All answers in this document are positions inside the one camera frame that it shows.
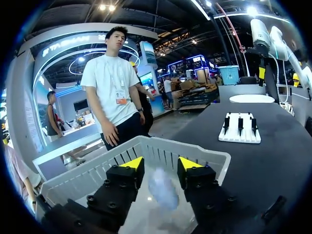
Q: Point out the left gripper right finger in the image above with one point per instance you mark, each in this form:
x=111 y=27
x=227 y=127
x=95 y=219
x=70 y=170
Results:
x=204 y=187

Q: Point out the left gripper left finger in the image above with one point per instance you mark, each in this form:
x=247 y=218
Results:
x=114 y=192

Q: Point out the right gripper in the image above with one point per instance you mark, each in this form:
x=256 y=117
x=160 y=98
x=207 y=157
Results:
x=256 y=54

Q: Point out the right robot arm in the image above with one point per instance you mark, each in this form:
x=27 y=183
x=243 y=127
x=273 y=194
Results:
x=278 y=44

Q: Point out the white plate with black stands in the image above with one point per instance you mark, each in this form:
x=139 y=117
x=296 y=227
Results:
x=240 y=137

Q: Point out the white round disc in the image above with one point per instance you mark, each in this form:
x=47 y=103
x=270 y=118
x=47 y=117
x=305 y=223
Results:
x=252 y=99

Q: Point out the grey slotted basket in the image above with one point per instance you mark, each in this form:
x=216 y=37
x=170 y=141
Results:
x=80 y=178

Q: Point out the person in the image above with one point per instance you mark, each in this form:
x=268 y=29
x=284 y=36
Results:
x=145 y=102
x=19 y=170
x=109 y=83
x=51 y=117
x=168 y=90

